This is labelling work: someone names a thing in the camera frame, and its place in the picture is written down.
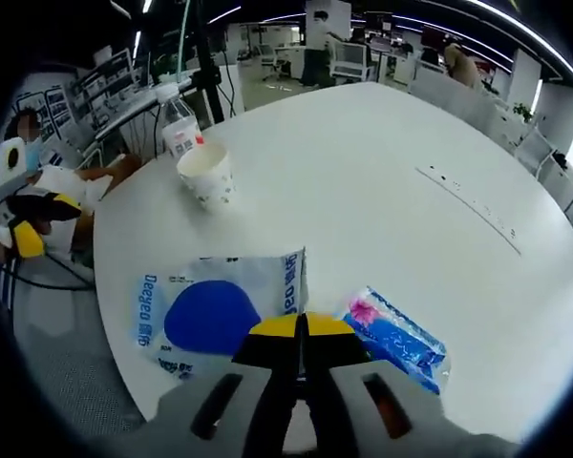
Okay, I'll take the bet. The white mesh office chair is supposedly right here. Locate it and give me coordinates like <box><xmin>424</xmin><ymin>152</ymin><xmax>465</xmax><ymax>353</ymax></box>
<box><xmin>513</xmin><ymin>126</ymin><xmax>558</xmax><ymax>176</ymax></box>
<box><xmin>331</xmin><ymin>40</ymin><xmax>376</xmax><ymax>82</ymax></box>

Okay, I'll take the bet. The blue tissue pack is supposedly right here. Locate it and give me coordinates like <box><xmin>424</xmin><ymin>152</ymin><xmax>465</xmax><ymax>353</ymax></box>
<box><xmin>341</xmin><ymin>285</ymin><xmax>453</xmax><ymax>395</ymax></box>

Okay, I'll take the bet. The white tabletop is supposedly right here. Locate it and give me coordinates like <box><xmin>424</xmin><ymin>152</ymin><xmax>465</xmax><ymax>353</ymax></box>
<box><xmin>93</xmin><ymin>80</ymin><xmax>573</xmax><ymax>445</ymax></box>

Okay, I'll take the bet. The clear plastic water bottle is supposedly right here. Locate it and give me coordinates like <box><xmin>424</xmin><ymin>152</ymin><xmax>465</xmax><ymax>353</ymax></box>
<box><xmin>155</xmin><ymin>83</ymin><xmax>206</xmax><ymax>161</ymax></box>

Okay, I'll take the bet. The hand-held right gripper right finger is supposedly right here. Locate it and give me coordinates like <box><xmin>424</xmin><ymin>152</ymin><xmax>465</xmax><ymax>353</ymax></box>
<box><xmin>303</xmin><ymin>310</ymin><xmax>459</xmax><ymax>458</ymax></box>

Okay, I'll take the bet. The white side desk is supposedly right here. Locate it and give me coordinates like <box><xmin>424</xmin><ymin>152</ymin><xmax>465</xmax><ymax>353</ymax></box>
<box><xmin>93</xmin><ymin>75</ymin><xmax>206</xmax><ymax>144</ymax></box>

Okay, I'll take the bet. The wall poster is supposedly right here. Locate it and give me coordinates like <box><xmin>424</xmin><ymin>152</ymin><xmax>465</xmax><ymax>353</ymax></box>
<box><xmin>16</xmin><ymin>71</ymin><xmax>77</xmax><ymax>144</ymax></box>

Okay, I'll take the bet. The white paper cup leaf print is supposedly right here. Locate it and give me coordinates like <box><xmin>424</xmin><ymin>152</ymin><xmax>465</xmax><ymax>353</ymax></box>
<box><xmin>176</xmin><ymin>141</ymin><xmax>236</xmax><ymax>211</ymax></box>

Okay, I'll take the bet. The white blue wipes packet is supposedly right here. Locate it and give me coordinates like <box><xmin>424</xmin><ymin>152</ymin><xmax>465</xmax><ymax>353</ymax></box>
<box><xmin>132</xmin><ymin>245</ymin><xmax>311</xmax><ymax>383</ymax></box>

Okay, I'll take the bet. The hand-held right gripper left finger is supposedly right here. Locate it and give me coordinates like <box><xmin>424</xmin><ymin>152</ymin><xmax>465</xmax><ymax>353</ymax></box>
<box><xmin>157</xmin><ymin>312</ymin><xmax>303</xmax><ymax>458</ymax></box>

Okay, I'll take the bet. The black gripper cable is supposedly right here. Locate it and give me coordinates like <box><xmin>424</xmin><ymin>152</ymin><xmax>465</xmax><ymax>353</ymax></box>
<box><xmin>0</xmin><ymin>247</ymin><xmax>96</xmax><ymax>291</ymax></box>

